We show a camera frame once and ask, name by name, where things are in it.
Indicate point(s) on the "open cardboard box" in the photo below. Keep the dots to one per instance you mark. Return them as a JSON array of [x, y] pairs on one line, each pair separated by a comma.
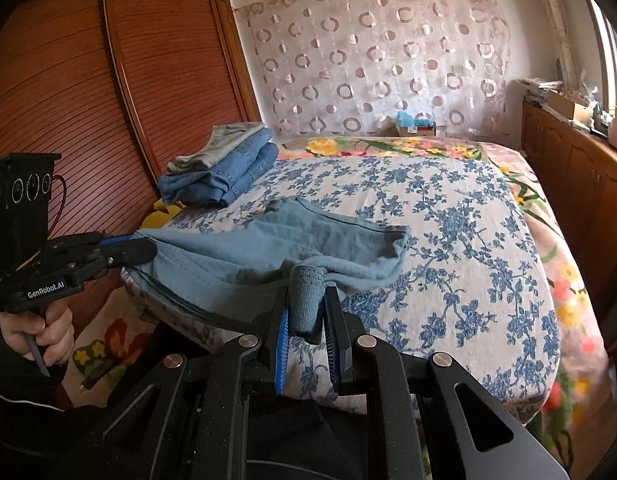
[[568, 107]]

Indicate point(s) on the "person's left forearm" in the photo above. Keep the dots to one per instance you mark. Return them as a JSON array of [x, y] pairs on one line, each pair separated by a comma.
[[18, 392]]

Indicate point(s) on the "wooden side cabinet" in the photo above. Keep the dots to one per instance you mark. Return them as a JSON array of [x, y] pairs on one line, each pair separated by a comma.
[[573, 160]]

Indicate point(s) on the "blue plastic bag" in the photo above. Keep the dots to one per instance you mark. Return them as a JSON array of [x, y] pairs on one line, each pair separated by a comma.
[[413, 119]]

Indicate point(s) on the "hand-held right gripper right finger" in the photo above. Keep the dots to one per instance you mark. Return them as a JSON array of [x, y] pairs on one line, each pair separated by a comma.
[[333, 342]]

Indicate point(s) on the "circle patterned curtain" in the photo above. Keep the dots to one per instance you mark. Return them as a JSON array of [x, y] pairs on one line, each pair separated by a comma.
[[373, 55]]

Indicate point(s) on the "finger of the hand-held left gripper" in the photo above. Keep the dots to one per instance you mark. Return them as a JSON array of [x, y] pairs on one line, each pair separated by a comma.
[[133, 254], [108, 241]]

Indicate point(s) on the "brown wooden wardrobe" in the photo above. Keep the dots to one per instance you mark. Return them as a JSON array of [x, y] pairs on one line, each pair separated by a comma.
[[88, 90]]

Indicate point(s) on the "folded blue jeans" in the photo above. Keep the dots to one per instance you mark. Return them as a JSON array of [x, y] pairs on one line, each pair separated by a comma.
[[228, 180]]

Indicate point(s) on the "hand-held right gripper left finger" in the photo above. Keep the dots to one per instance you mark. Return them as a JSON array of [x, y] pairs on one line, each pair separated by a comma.
[[281, 355]]

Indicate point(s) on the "blue floral blanket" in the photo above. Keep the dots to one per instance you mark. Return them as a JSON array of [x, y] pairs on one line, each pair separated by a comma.
[[438, 270]]

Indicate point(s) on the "person's left hand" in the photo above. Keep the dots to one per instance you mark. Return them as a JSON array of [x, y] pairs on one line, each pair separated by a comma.
[[58, 337]]

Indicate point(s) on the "light blue pants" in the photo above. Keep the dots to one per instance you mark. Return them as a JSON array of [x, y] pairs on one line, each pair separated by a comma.
[[228, 265]]

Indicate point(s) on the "stack of papers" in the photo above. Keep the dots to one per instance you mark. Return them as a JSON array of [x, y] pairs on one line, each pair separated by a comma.
[[538, 87]]

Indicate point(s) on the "folded grey pants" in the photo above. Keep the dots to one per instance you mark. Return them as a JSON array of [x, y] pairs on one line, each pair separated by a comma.
[[223, 147]]

